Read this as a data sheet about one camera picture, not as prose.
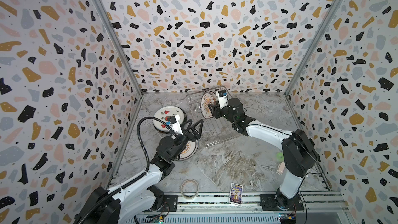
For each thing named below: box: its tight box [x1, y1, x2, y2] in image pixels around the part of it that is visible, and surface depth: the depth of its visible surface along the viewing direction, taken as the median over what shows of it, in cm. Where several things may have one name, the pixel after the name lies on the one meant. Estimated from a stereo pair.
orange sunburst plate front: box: [178, 139, 199, 162], surface depth 91 cm
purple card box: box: [229, 182, 244, 206], surface depth 77 cm
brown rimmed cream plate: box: [177, 106, 188, 125], surface depth 108 cm
